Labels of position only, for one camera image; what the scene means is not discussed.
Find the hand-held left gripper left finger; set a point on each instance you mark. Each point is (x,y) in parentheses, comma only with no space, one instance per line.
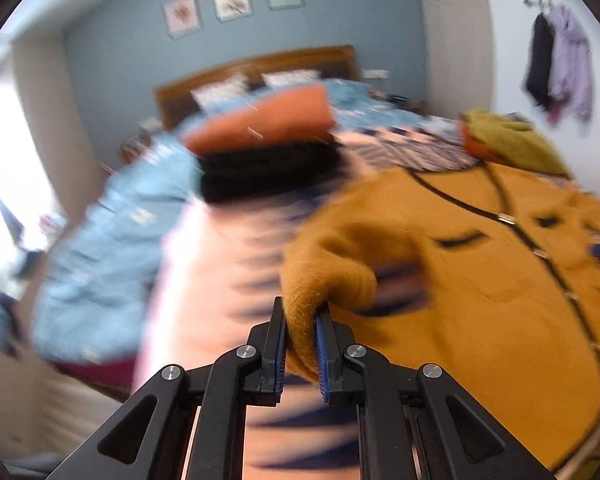
(279,375)

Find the lilac hanging jacket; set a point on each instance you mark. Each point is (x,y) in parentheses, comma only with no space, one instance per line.
(572,65)

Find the black hanging garment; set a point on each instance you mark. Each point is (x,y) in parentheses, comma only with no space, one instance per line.
(539,60)

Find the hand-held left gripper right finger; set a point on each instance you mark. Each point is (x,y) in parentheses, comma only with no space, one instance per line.
(321,355)

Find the orange folded garment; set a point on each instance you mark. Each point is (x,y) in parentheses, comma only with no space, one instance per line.
(270,120)

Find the pink flower wall picture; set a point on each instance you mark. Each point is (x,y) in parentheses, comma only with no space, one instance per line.
(182,16)

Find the patterned pillow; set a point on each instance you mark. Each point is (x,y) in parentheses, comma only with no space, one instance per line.
(217,92)
(290,79)

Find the black folded garment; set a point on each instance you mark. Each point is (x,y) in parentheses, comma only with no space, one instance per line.
(270,175)

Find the olive yellow garment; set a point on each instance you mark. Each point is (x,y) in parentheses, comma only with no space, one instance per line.
(520,142)

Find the mustard knit cardigan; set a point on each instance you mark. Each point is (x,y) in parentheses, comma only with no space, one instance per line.
(455,300)

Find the wooden headboard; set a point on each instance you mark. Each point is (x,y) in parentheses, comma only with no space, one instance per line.
(280,60)

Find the white flower wall picture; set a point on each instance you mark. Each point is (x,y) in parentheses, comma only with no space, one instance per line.
(231,0)

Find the maroon bed sheet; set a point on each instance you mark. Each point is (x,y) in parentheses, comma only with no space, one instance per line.
(100,375)

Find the orange cloth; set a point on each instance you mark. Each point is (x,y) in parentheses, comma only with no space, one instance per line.
(472,145)

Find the pink patterned blanket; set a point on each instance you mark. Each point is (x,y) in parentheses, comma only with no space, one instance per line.
(205,270)

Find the white wall socket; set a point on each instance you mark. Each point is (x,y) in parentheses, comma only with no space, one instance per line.
(376,74)

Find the blue floral quilt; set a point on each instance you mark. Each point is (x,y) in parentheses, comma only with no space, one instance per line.
(105,240)

